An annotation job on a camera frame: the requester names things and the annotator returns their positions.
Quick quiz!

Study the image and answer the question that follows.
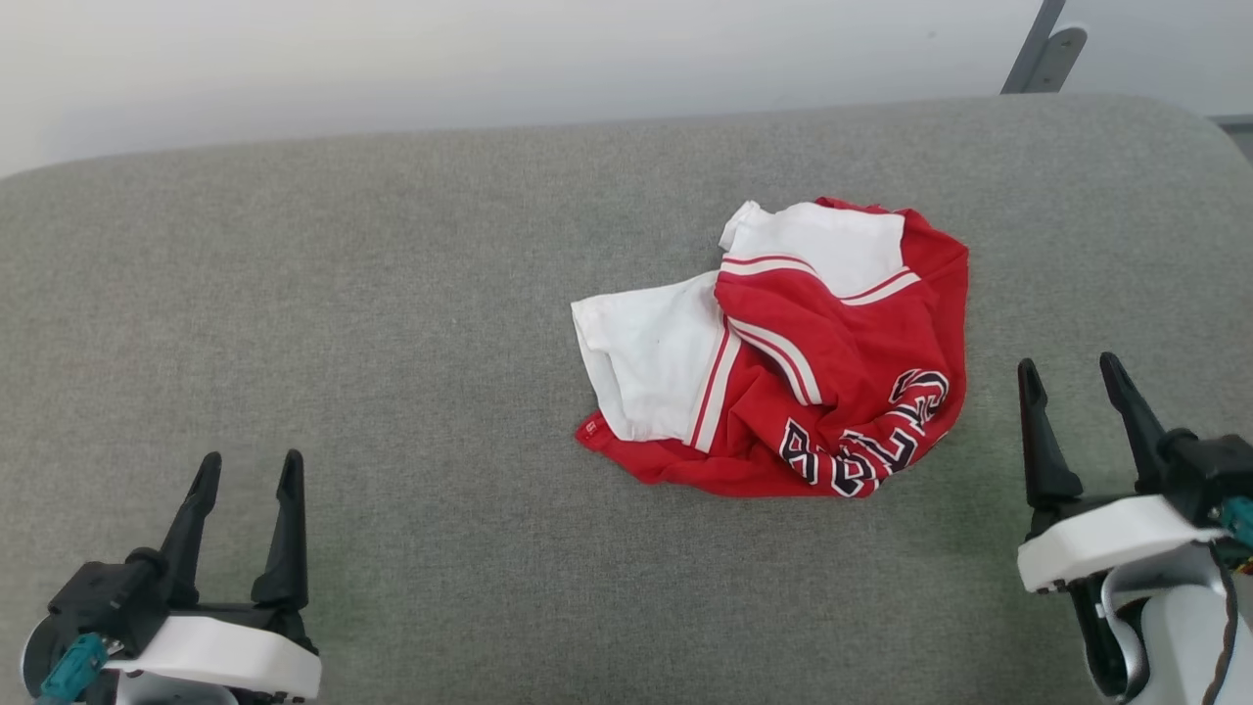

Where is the grey fabric sofa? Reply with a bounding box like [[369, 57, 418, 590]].
[[0, 93, 1253, 705]]

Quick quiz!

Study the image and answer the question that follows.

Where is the grey rounded metal plate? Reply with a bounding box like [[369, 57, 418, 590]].
[[1026, 26, 1089, 95]]

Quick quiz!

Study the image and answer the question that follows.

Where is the grey metal bar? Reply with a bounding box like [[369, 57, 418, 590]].
[[1000, 0, 1068, 95]]

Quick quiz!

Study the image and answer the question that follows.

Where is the teal left camera connector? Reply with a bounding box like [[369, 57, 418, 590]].
[[39, 634, 108, 702]]

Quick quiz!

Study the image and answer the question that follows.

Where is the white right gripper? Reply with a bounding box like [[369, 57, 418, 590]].
[[1016, 352, 1227, 595]]

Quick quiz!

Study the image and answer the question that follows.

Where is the red and white sports garment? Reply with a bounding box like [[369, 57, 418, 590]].
[[571, 196, 971, 500]]

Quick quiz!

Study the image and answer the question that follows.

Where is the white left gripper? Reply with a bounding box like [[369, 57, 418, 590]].
[[103, 449, 324, 702]]

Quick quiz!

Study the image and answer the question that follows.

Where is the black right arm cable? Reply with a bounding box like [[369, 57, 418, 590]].
[[1202, 544, 1249, 705]]

